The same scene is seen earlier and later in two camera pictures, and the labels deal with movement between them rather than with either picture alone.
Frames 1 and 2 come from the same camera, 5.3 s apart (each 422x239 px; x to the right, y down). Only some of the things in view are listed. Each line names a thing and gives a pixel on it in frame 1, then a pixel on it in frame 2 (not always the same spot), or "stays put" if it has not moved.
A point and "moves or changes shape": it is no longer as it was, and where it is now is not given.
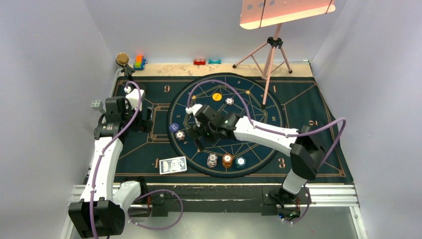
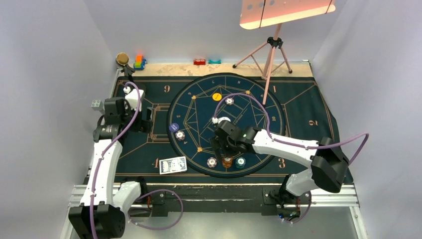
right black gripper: x=193 y=134 → x=217 y=142
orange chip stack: x=227 y=160 stays put
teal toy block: x=218 y=61 stays put
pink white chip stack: x=212 y=160 moves or changes shape
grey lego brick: x=97 y=105 stays put
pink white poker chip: x=229 y=101 stays put
